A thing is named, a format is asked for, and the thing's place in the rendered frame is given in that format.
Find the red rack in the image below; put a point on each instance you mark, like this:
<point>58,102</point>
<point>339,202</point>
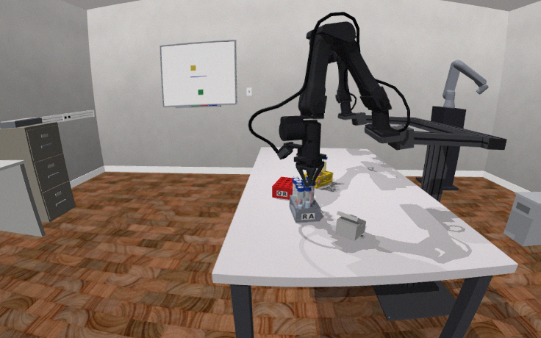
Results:
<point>283,188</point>

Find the yellow tube rack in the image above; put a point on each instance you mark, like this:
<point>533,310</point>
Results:
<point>325,177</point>

